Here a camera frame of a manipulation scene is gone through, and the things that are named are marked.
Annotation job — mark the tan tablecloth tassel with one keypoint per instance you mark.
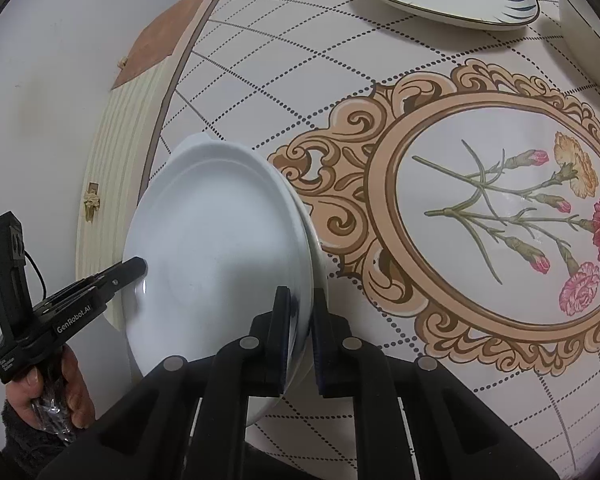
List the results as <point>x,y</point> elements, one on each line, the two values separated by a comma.
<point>92,202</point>
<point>123,62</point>

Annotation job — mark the white plate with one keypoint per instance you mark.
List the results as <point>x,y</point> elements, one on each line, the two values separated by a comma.
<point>319,255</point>
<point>220,235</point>

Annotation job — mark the person's left hand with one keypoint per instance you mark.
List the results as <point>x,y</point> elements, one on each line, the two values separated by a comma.
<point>77,390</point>

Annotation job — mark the floral printed tablecloth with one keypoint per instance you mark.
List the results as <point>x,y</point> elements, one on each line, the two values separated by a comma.
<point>330,60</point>

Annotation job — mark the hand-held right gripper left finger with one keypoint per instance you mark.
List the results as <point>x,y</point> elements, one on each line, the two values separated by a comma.
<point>280,320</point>

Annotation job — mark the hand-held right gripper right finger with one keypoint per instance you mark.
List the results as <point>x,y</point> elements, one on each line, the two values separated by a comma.
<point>322,330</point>

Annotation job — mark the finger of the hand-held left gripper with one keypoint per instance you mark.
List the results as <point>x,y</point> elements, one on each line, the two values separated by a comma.
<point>130,267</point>

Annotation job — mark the white bowl black rim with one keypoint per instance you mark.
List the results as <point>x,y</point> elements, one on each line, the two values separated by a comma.
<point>587,35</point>

